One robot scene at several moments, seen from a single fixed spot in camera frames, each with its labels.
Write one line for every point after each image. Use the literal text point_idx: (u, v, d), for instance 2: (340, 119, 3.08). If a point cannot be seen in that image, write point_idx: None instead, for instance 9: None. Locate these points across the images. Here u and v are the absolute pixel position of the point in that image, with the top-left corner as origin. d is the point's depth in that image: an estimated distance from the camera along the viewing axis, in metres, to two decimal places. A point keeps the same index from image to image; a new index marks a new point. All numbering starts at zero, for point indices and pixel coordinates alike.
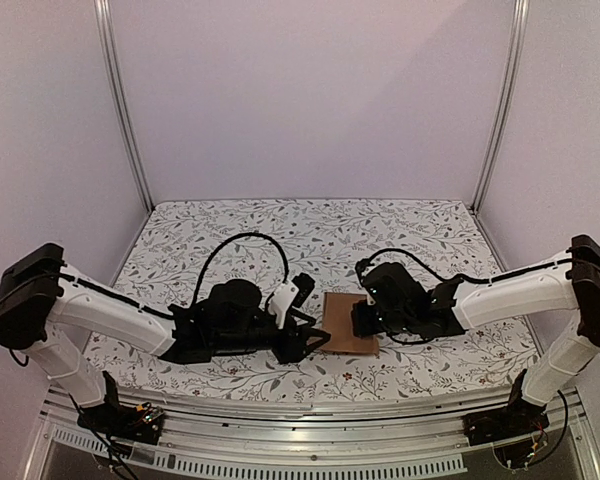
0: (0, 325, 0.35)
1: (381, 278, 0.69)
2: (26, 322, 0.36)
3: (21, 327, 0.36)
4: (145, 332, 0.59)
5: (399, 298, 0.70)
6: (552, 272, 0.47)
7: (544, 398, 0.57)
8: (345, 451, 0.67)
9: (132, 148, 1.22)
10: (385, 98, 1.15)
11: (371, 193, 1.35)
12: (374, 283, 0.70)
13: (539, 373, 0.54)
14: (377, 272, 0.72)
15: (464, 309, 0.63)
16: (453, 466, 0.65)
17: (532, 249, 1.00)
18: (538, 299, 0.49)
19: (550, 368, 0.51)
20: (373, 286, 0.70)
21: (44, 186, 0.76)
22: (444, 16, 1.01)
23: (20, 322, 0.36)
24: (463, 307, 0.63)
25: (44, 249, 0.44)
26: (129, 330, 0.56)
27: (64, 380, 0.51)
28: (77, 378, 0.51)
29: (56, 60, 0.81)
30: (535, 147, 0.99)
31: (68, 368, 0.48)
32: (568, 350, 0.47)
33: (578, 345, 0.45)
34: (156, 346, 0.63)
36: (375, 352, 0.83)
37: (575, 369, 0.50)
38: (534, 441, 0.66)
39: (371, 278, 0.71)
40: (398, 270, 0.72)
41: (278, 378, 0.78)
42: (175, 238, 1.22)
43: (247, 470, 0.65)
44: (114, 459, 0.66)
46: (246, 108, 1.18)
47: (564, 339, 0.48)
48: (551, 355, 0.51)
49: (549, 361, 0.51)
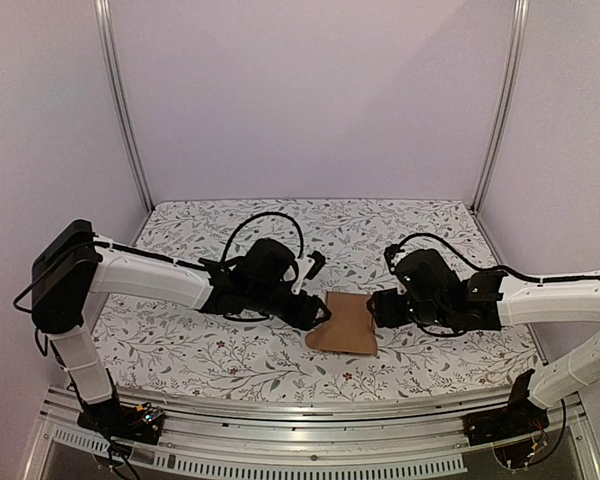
0: (44, 303, 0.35)
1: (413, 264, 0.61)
2: (68, 296, 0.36)
3: (63, 303, 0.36)
4: (185, 285, 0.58)
5: (434, 287, 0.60)
6: None
7: (549, 402, 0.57)
8: (345, 451, 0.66)
9: (132, 148, 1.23)
10: (385, 99, 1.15)
11: (371, 193, 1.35)
12: (406, 270, 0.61)
13: (553, 377, 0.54)
14: (408, 259, 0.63)
15: (509, 305, 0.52)
16: (453, 466, 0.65)
17: (532, 249, 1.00)
18: (592, 309, 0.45)
19: (565, 374, 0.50)
20: (405, 273, 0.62)
21: (42, 185, 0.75)
22: (443, 17, 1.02)
23: (63, 297, 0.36)
24: (510, 304, 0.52)
25: (72, 225, 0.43)
26: (169, 288, 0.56)
27: (82, 373, 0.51)
28: (90, 373, 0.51)
29: (55, 60, 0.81)
30: (535, 147, 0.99)
31: (90, 359, 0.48)
32: (589, 362, 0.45)
33: None
34: (196, 297, 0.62)
36: (374, 352, 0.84)
37: (593, 381, 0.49)
38: (535, 441, 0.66)
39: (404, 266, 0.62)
40: (431, 256, 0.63)
41: (277, 378, 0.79)
42: (175, 238, 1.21)
43: (247, 470, 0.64)
44: (114, 459, 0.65)
46: (246, 108, 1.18)
47: (589, 350, 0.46)
48: (571, 363, 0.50)
49: (568, 368, 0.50)
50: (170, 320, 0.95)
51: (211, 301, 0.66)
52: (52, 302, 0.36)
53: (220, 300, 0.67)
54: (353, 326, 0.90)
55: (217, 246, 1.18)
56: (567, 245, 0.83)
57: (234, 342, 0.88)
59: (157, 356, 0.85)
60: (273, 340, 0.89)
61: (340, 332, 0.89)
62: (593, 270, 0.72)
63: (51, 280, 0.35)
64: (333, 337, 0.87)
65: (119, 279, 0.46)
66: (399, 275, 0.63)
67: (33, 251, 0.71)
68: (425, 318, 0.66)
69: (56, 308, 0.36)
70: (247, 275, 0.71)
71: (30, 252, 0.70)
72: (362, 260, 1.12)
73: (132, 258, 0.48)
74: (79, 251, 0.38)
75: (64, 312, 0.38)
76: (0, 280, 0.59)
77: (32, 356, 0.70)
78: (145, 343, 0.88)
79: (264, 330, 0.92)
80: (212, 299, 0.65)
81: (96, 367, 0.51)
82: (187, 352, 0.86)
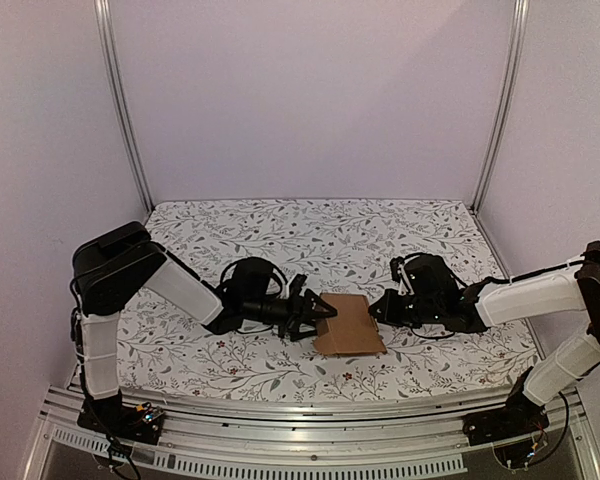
0: (111, 281, 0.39)
1: (422, 266, 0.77)
2: (131, 278, 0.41)
3: (124, 283, 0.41)
4: (202, 297, 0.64)
5: (434, 289, 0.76)
6: (567, 272, 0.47)
7: (545, 397, 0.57)
8: (345, 451, 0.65)
9: (132, 148, 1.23)
10: (385, 98, 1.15)
11: (371, 193, 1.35)
12: (414, 269, 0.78)
13: (543, 373, 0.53)
14: (418, 260, 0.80)
15: (488, 306, 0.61)
16: (453, 466, 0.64)
17: (532, 250, 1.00)
18: (549, 299, 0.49)
19: (555, 367, 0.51)
20: (413, 271, 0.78)
21: (42, 184, 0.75)
22: (443, 17, 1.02)
23: (124, 279, 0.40)
24: (485, 304, 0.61)
25: (131, 225, 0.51)
26: (193, 297, 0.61)
27: (96, 366, 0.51)
28: (105, 366, 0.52)
29: (54, 58, 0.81)
30: (535, 146, 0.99)
31: (107, 349, 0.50)
32: (575, 350, 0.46)
33: (585, 346, 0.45)
34: (208, 310, 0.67)
36: (381, 349, 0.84)
37: (583, 370, 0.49)
38: (535, 441, 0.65)
39: (413, 266, 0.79)
40: (437, 263, 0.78)
41: (278, 378, 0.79)
42: (175, 238, 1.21)
43: (247, 470, 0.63)
44: (113, 459, 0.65)
46: (246, 108, 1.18)
47: (571, 339, 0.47)
48: (556, 355, 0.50)
49: (554, 360, 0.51)
50: (170, 320, 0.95)
51: (213, 324, 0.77)
52: (118, 280, 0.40)
53: (221, 322, 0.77)
54: (359, 327, 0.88)
55: (217, 246, 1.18)
56: (566, 245, 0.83)
57: (234, 342, 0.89)
59: (157, 356, 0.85)
60: (273, 340, 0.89)
61: (346, 332, 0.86)
62: None
63: (125, 261, 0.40)
64: (344, 339, 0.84)
65: (162, 280, 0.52)
66: (408, 272, 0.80)
67: (31, 251, 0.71)
68: (426, 319, 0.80)
69: (117, 287, 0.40)
70: (238, 296, 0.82)
71: (28, 252, 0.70)
72: (361, 260, 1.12)
73: (177, 267, 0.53)
74: (149, 245, 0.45)
75: (119, 294, 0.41)
76: None
77: (32, 356, 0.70)
78: (145, 343, 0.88)
79: (264, 331, 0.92)
80: (219, 312, 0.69)
81: (110, 360, 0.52)
82: (186, 352, 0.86)
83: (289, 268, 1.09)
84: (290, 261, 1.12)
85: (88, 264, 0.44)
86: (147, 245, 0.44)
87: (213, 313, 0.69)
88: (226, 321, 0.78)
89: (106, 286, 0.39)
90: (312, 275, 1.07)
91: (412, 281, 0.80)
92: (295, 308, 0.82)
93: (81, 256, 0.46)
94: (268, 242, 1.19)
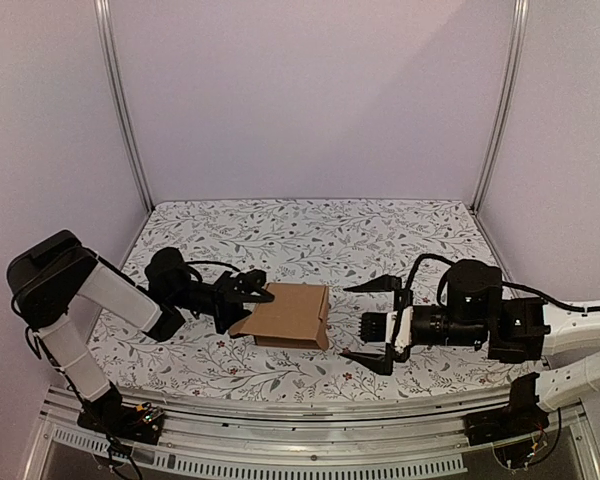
0: (44, 290, 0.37)
1: (485, 290, 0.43)
2: (66, 284, 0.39)
3: (59, 290, 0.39)
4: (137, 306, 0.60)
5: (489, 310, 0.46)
6: None
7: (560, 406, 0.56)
8: (345, 451, 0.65)
9: (132, 148, 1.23)
10: (385, 99, 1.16)
11: (371, 193, 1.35)
12: (472, 294, 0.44)
13: (566, 387, 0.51)
14: (473, 275, 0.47)
15: (556, 339, 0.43)
16: (453, 466, 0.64)
17: (532, 250, 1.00)
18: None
19: (582, 381, 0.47)
20: (468, 295, 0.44)
21: (42, 184, 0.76)
22: (443, 18, 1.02)
23: (60, 286, 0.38)
24: (557, 337, 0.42)
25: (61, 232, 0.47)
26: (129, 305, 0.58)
27: (78, 369, 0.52)
28: (84, 367, 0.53)
29: (55, 60, 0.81)
30: (536, 146, 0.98)
31: (80, 351, 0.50)
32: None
33: None
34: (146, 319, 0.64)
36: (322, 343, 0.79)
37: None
38: (535, 441, 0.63)
39: (470, 286, 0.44)
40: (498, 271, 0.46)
41: (278, 378, 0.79)
42: (175, 238, 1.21)
43: (247, 470, 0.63)
44: (114, 459, 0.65)
46: (246, 109, 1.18)
47: None
48: (586, 372, 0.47)
49: (584, 378, 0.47)
50: None
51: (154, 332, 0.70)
52: (52, 288, 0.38)
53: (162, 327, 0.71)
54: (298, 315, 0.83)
55: (216, 246, 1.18)
56: (567, 245, 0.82)
57: (234, 342, 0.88)
59: (157, 356, 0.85)
60: None
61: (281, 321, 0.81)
62: (591, 270, 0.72)
63: (56, 268, 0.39)
64: (267, 325, 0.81)
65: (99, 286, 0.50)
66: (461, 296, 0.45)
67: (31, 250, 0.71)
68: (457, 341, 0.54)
69: (55, 292, 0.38)
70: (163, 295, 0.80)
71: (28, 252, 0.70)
72: (361, 260, 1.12)
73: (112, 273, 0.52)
74: (78, 250, 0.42)
75: (56, 301, 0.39)
76: None
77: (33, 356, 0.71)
78: (145, 343, 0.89)
79: None
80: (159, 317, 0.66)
81: (87, 357, 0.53)
82: (186, 352, 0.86)
83: (290, 268, 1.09)
84: (290, 261, 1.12)
85: (21, 276, 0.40)
86: (75, 251, 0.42)
87: (152, 317, 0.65)
88: (167, 326, 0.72)
89: (42, 295, 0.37)
90: (312, 275, 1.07)
91: (458, 303, 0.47)
92: (214, 289, 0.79)
93: (13, 270, 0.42)
94: (268, 241, 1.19)
